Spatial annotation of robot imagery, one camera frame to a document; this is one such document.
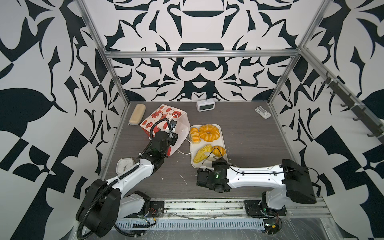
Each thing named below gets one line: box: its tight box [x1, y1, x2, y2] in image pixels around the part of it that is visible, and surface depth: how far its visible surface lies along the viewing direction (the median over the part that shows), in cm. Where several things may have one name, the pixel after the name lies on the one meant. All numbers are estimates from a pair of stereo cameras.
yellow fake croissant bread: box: [193, 144, 213, 164], surface depth 90 cm
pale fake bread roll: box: [190, 127, 201, 145], surface depth 98 cm
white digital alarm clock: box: [196, 99, 216, 112], surface depth 114 cm
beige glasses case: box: [129, 104, 146, 126], surface depth 111 cm
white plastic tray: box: [190, 124, 228, 169], surface depth 98 cm
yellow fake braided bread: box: [198, 124, 220, 142], surface depth 101 cm
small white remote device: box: [254, 105, 272, 120], surface depth 114 cm
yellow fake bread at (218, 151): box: [212, 145, 226, 157], surface depth 92 cm
